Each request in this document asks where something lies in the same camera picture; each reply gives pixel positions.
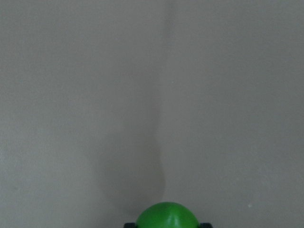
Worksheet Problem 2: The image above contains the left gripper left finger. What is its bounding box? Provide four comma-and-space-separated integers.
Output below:
123, 222, 136, 228

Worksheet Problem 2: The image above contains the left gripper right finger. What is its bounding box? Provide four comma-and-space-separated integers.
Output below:
200, 222, 212, 228

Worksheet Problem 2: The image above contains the green lime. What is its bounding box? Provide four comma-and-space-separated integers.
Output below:
135, 202, 200, 228

